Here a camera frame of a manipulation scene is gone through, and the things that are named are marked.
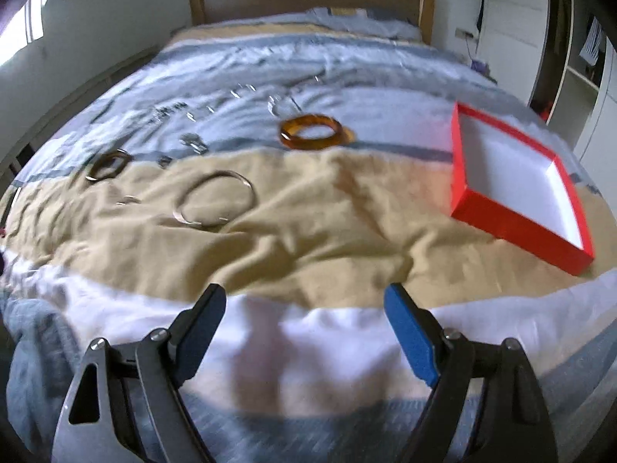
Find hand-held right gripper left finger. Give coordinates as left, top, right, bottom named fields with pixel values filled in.
left=52, top=284, right=227, bottom=463

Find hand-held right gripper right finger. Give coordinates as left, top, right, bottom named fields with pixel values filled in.
left=384, top=284, right=559, bottom=463

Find thin metal wire bangle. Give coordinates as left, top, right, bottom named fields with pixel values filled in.
left=174, top=171, right=255, bottom=229

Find red cardboard box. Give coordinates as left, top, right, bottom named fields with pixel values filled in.
left=450, top=102, right=595, bottom=277

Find dark brown bangle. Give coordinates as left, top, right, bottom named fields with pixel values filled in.
left=86, top=149, right=132, bottom=183

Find amber resin bangle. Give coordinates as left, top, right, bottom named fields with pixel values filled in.
left=280, top=114, right=356, bottom=152

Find dark beaded bracelet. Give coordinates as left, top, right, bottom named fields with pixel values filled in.
left=148, top=102, right=188, bottom=124

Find small silver bracelet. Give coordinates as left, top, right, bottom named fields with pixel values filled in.
left=266, top=94, right=303, bottom=117

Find low white cabinet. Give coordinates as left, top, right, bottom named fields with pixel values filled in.
left=0, top=43, right=161, bottom=174

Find striped pillow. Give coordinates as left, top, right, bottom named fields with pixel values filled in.
left=303, top=7, right=423, bottom=42

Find white wardrobe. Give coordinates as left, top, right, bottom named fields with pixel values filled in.
left=475, top=0, right=617, bottom=157

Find hanging clothes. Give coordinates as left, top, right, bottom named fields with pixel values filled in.
left=578, top=17, right=606, bottom=66

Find window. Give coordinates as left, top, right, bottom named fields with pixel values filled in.
left=0, top=0, right=55, bottom=66

